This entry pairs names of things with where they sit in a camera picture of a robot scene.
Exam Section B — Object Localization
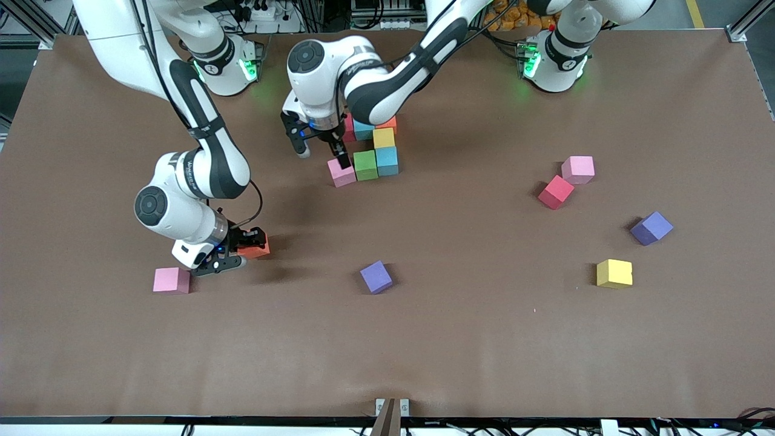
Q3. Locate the purple foam cube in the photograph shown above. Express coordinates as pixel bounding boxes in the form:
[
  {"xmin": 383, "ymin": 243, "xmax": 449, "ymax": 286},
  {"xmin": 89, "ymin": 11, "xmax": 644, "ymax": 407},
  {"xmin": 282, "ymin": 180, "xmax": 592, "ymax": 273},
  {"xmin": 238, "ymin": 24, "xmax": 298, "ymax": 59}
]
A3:
[
  {"xmin": 630, "ymin": 211, "xmax": 674, "ymax": 246},
  {"xmin": 360, "ymin": 260, "xmax": 394, "ymax": 295}
]

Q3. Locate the green foam cube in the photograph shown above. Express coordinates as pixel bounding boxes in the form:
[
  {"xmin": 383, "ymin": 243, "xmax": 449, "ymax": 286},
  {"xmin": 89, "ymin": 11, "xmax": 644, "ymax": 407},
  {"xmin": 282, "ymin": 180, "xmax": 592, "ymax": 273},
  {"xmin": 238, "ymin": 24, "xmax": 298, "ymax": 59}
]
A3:
[{"xmin": 353, "ymin": 150, "xmax": 379, "ymax": 182}]

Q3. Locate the white power strip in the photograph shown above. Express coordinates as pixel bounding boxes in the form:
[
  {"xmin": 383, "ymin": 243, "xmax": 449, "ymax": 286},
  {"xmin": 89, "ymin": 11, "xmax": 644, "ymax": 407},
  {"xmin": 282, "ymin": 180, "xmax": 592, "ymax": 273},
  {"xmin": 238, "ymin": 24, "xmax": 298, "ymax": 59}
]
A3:
[{"xmin": 233, "ymin": 0, "xmax": 303, "ymax": 34}]

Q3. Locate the metal table edge bracket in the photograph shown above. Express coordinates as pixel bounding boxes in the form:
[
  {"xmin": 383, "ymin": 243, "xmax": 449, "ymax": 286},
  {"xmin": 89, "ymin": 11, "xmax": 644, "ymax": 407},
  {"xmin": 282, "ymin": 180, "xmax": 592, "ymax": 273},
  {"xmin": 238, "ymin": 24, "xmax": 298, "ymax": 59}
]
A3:
[{"xmin": 375, "ymin": 398, "xmax": 410, "ymax": 418}]

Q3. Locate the orange fruit net bag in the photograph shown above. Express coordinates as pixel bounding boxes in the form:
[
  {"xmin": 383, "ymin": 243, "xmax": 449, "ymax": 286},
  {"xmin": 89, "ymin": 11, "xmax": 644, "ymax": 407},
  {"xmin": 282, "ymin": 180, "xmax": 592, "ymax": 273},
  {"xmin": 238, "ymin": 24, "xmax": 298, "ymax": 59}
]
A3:
[{"xmin": 484, "ymin": 0, "xmax": 561, "ymax": 32}]

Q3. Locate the pink foam cube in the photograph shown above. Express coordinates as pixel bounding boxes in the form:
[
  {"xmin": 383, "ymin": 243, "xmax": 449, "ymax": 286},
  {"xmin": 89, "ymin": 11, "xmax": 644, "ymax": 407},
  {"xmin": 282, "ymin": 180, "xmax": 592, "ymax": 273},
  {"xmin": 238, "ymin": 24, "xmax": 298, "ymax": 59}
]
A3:
[
  {"xmin": 561, "ymin": 156, "xmax": 596, "ymax": 185},
  {"xmin": 327, "ymin": 157, "xmax": 358, "ymax": 188},
  {"xmin": 153, "ymin": 267, "xmax": 192, "ymax": 295}
]

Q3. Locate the white equipment rack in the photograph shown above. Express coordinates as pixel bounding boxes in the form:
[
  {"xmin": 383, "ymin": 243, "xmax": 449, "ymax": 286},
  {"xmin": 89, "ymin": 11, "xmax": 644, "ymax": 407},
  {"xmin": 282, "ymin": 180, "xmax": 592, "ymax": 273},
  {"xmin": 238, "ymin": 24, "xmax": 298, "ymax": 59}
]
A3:
[{"xmin": 350, "ymin": 0, "xmax": 424, "ymax": 31}]

